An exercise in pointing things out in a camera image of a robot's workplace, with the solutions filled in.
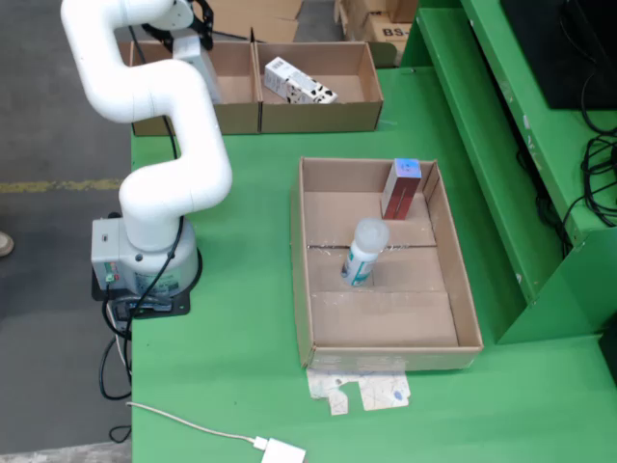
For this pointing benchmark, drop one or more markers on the brown printed cardboard box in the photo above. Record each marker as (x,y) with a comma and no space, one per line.
(388,33)

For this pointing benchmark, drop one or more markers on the black monitor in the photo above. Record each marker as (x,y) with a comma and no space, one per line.
(554,48)

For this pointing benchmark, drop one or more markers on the shallow cardboard tray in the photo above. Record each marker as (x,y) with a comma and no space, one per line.
(385,318)

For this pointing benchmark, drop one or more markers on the white box black cow spots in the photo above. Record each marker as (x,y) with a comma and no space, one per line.
(284,77)

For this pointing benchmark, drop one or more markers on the tall white carton box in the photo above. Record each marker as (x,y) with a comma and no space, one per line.
(190,48)

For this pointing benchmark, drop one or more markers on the divided cardboard box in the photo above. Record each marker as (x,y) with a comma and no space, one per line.
(328,118)

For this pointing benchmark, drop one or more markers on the red box holographic end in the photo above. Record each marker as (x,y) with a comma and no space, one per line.
(397,198)

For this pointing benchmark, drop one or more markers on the white bottle translucent cap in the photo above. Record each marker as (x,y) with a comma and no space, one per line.
(361,260)

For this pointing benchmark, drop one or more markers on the torn paper scrap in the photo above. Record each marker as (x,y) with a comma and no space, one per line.
(381,390)

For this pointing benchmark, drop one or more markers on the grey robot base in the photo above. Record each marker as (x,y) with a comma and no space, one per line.
(115,251)

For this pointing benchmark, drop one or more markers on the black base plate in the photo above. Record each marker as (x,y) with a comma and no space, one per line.
(159,311)

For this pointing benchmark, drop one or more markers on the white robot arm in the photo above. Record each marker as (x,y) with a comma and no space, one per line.
(144,87)

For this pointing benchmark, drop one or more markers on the light sneaker shoe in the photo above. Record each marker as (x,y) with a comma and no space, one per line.
(5,245)

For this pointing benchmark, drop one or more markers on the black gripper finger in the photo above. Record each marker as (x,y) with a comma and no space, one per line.
(161,36)
(206,26)

